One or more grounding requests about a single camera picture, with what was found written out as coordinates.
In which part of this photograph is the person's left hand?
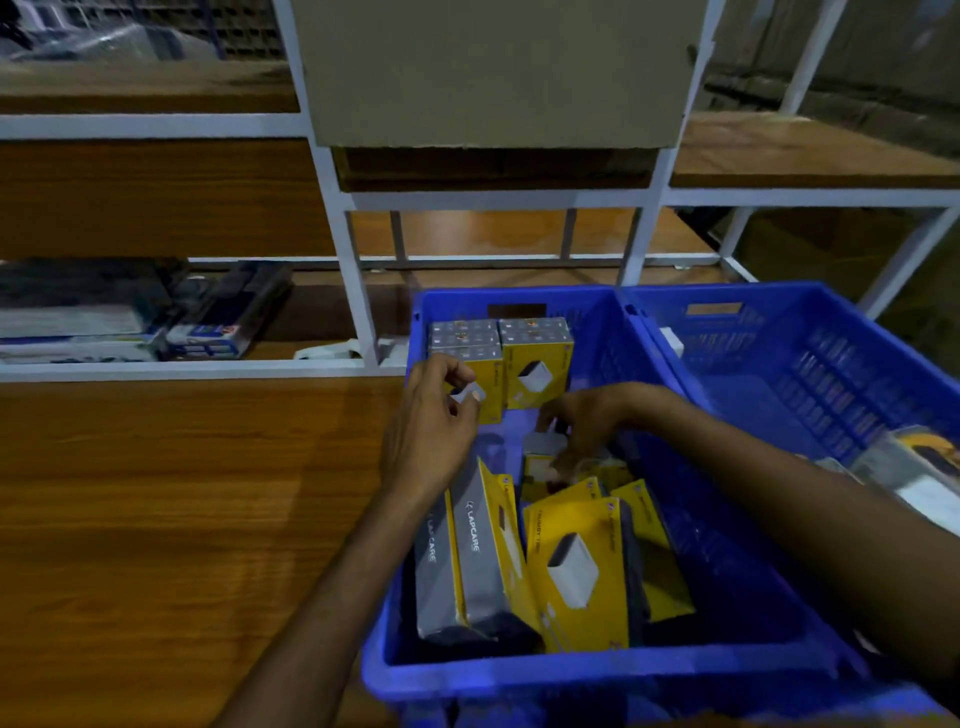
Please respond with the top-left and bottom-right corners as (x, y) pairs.
(380, 353), (487, 511)

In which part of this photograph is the person's right hand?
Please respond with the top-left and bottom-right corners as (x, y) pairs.
(536, 382), (663, 481)

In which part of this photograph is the group of yellow charger boxes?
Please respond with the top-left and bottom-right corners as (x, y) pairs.
(412, 317), (699, 654)

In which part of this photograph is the blue plastic crate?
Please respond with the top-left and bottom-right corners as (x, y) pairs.
(361, 284), (871, 728)
(622, 281), (960, 714)

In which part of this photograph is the person's right forearm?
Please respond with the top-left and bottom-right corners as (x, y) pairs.
(637, 386), (960, 691)

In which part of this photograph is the person's left forearm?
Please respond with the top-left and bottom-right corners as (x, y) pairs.
(213, 487), (444, 728)

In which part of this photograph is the white plastic piece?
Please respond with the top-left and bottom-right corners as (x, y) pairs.
(293, 337), (410, 361)

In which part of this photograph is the blue white packet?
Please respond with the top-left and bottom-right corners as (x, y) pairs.
(164, 260), (294, 361)

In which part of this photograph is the open brown cardboard box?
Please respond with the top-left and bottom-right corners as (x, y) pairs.
(738, 208), (960, 301)

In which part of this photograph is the white metal shelving rack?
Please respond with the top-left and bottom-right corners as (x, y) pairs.
(0, 0), (960, 728)

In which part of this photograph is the flat brown cardboard box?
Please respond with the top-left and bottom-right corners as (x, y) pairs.
(290, 0), (710, 150)

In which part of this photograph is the black flat case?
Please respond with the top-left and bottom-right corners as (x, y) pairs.
(0, 258), (189, 313)

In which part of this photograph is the brown pigeonhole shelving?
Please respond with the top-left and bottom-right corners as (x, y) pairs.
(63, 0), (286, 60)

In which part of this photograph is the stack of large cardboard cartons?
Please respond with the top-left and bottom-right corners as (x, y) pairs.
(697, 0), (960, 159)

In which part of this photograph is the clear plastic sheet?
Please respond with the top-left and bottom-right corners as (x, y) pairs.
(14, 26), (219, 61)

